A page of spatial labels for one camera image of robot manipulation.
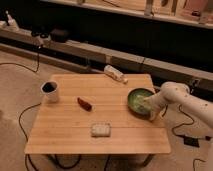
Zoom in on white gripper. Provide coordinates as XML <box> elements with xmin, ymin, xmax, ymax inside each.
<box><xmin>145</xmin><ymin>94</ymin><xmax>164</xmax><ymax>121</ymax></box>

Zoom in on green ceramic bowl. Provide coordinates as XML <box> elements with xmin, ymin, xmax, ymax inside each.
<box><xmin>127</xmin><ymin>88</ymin><xmax>153</xmax><ymax>116</ymax></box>

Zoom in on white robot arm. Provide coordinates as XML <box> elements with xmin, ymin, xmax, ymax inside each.
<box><xmin>144</xmin><ymin>82</ymin><xmax>213</xmax><ymax>129</ymax></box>

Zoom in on black power adapter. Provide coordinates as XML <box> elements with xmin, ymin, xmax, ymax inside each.
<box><xmin>183</xmin><ymin>137</ymin><xmax>199</xmax><ymax>147</ymax></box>

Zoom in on white plastic bottle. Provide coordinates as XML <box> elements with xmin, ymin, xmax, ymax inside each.
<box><xmin>104</xmin><ymin>65</ymin><xmax>128</xmax><ymax>84</ymax></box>

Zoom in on white sponge block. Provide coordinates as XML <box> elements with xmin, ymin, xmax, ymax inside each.
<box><xmin>91</xmin><ymin>123</ymin><xmax>111</xmax><ymax>137</ymax></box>

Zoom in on red brown sausage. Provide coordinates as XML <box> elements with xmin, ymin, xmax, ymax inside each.
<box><xmin>77</xmin><ymin>97</ymin><xmax>92</xmax><ymax>111</ymax></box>

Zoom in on wooden table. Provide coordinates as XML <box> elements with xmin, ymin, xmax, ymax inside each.
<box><xmin>25</xmin><ymin>74</ymin><xmax>171</xmax><ymax>154</ymax></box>

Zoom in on dark box on ledge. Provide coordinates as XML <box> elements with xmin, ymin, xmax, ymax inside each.
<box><xmin>50</xmin><ymin>29</ymin><xmax>69</xmax><ymax>43</ymax></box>

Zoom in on black cable right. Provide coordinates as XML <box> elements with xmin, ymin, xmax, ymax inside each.
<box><xmin>162</xmin><ymin>104</ymin><xmax>213</xmax><ymax>141</ymax></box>

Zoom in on black cable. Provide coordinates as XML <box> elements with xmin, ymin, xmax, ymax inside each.
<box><xmin>18</xmin><ymin>102</ymin><xmax>43</xmax><ymax>171</ymax></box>
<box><xmin>162</xmin><ymin>104</ymin><xmax>213</xmax><ymax>141</ymax></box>

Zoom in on black cable left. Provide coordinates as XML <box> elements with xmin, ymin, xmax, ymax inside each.
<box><xmin>18</xmin><ymin>102</ymin><xmax>43</xmax><ymax>171</ymax></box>

